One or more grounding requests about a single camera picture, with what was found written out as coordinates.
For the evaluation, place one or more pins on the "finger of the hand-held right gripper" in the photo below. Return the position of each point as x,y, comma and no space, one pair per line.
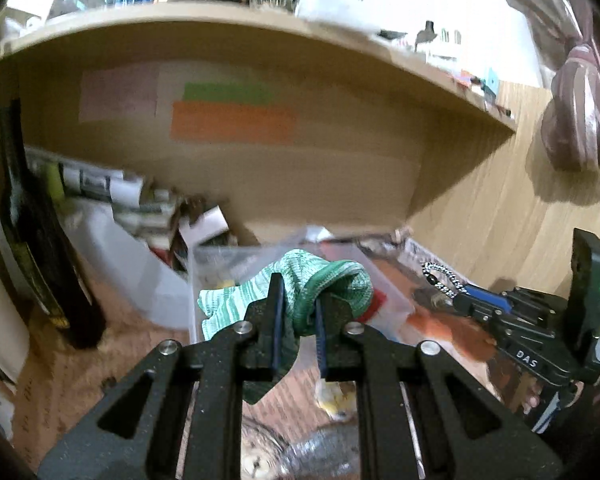
480,302

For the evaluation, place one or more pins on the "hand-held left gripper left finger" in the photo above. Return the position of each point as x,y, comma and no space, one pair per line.
276,320

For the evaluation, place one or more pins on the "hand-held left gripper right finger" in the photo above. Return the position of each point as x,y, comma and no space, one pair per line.
321,332

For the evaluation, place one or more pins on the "green white knitted cloth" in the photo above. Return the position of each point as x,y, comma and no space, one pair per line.
305,275

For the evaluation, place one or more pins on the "clear plastic storage box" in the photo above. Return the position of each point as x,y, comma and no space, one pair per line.
220,262

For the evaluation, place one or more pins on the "person's right hand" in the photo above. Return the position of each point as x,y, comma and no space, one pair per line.
527,400

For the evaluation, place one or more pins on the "yellow white small toy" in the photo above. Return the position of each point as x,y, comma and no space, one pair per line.
336,400

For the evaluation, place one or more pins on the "clear glass bowl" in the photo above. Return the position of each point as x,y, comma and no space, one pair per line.
305,455

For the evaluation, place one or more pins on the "white plastic bag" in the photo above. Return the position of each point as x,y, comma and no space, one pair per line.
115,265

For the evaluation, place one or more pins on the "orange paper sheet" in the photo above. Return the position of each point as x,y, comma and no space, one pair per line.
232,122

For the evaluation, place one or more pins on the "pile of small cartons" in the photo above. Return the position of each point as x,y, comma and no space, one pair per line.
110,187

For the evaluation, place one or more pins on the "green paper strip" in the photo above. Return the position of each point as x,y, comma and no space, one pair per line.
227,92

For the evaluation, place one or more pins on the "dark glass bottle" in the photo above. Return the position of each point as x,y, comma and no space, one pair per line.
35,260

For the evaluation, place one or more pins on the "pale pink paper sheet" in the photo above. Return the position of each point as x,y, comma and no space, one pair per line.
117,92

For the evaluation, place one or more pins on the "wooden shelf board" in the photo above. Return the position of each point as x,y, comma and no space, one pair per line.
280,27

